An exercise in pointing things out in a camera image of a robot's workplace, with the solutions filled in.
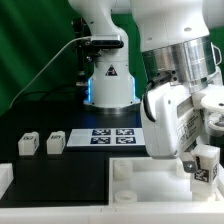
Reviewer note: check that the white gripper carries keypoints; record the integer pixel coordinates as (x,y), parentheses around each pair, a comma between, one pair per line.
(172,118)

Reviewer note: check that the black base camera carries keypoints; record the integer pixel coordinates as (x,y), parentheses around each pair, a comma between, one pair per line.
(106,41)

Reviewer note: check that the black camera stand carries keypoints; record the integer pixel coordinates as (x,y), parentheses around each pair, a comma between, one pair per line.
(84,52)

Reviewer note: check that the white left wall block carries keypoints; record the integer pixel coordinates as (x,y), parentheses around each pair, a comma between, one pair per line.
(6,177)

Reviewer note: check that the white sheet with markers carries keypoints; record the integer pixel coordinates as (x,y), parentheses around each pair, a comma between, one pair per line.
(106,137)

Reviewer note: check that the white front wall bar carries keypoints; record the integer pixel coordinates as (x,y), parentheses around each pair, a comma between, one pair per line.
(150,213)

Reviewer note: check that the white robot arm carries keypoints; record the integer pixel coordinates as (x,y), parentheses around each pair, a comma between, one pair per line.
(177,53)

